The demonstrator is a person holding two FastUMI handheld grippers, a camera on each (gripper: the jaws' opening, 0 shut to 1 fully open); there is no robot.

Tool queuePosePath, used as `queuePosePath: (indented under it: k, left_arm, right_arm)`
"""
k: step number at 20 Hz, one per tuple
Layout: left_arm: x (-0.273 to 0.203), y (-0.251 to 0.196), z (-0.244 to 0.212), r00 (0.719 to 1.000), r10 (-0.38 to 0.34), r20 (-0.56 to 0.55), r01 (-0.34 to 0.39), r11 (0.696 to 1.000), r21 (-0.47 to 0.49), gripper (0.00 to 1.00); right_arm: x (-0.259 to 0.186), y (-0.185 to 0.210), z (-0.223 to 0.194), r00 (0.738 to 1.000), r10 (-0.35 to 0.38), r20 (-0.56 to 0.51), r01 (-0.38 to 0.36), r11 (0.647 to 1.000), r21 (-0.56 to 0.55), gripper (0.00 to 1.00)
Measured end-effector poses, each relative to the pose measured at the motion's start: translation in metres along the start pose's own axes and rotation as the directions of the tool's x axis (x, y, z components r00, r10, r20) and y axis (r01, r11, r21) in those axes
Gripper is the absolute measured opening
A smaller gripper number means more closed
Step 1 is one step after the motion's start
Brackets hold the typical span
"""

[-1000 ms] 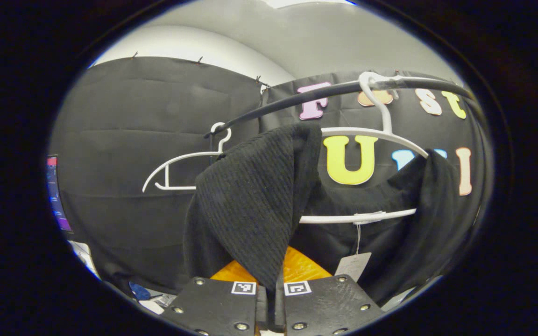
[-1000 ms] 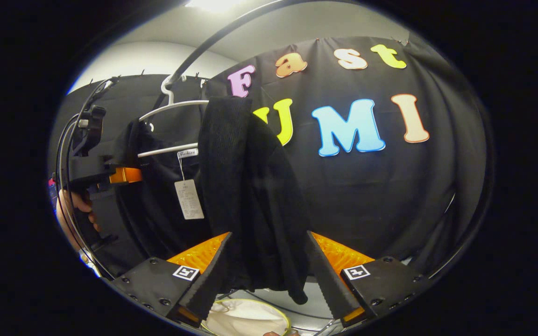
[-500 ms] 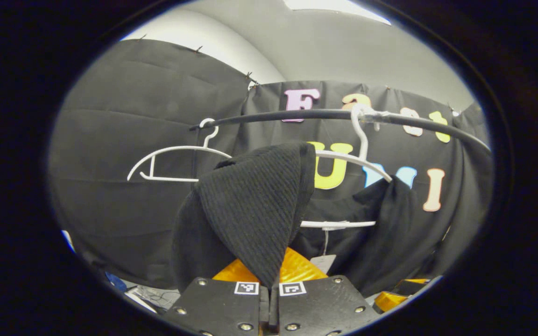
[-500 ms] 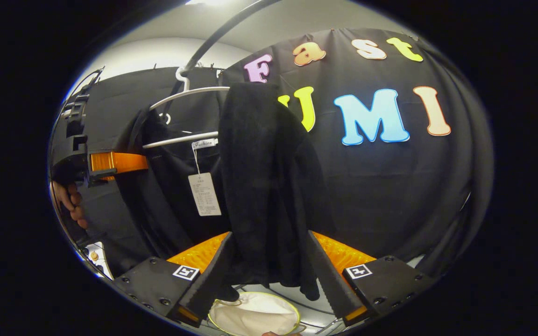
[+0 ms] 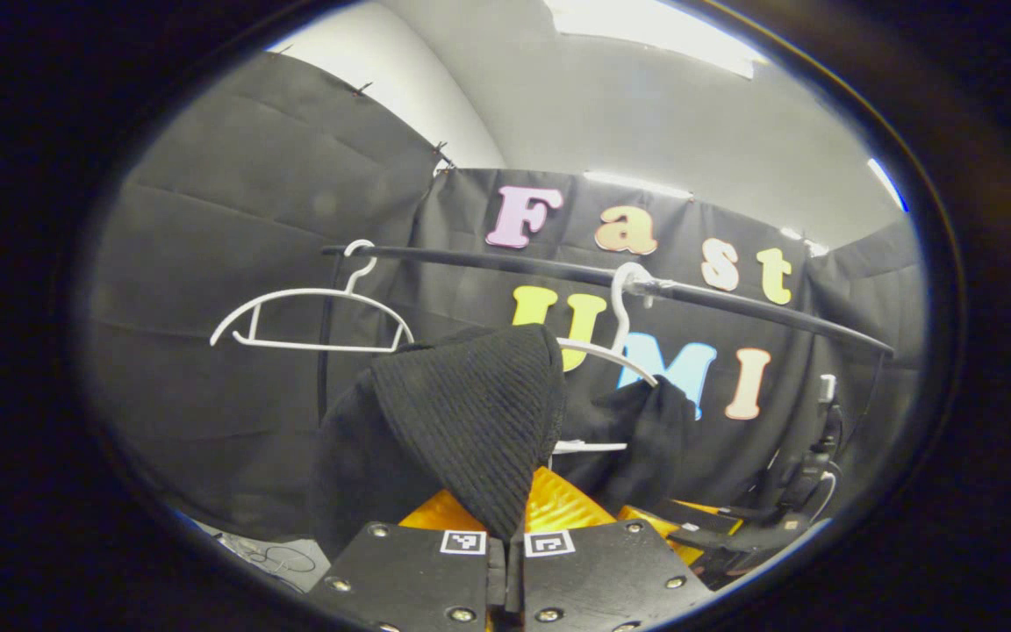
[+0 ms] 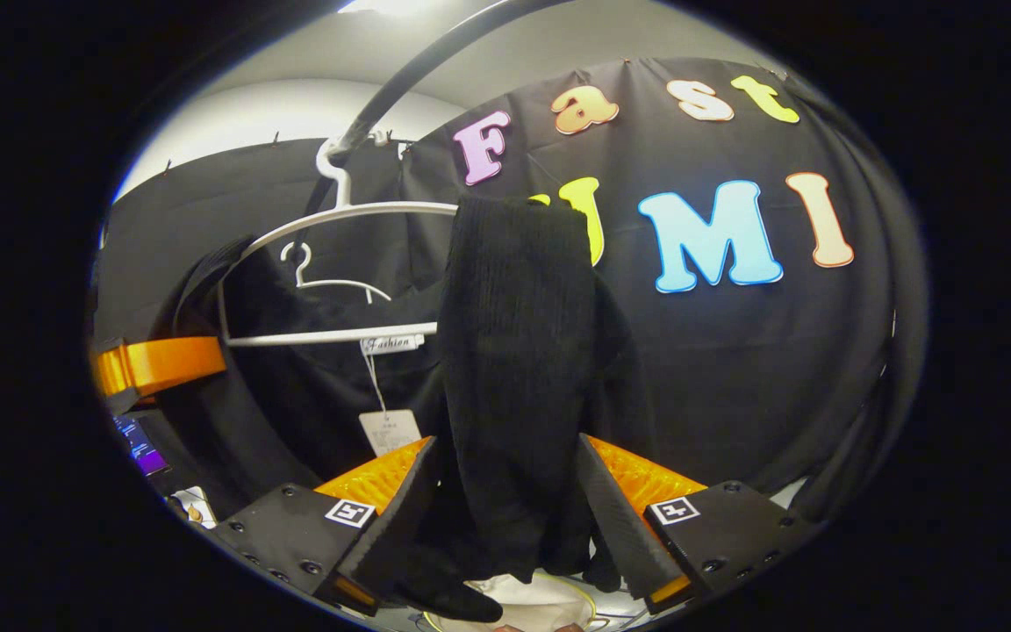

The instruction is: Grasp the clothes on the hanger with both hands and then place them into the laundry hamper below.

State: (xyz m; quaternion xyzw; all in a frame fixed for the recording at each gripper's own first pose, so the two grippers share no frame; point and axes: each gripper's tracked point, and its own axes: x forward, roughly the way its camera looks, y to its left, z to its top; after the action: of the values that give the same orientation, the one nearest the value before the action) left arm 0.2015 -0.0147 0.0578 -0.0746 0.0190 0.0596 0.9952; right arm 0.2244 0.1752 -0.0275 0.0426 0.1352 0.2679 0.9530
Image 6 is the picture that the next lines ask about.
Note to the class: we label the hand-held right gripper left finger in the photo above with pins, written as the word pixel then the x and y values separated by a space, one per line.
pixel 396 518

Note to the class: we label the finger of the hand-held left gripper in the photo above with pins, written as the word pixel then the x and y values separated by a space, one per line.
pixel 172 360

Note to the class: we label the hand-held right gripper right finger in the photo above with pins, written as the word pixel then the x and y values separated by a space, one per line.
pixel 620 527

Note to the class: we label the white laundry hamper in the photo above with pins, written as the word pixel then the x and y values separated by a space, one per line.
pixel 549 606

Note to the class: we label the black knitted garment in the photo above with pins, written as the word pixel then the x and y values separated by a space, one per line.
pixel 514 351

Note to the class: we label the small white clothes hanger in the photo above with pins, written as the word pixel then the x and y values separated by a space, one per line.
pixel 330 283

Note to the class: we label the large white clothes hanger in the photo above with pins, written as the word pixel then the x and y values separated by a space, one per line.
pixel 356 210

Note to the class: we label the black metal clothes rack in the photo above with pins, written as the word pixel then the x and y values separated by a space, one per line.
pixel 418 70

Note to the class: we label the white paper garment tag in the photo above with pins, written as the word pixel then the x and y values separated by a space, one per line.
pixel 390 430

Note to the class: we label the black backdrop cloth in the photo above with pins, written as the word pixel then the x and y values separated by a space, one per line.
pixel 734 369

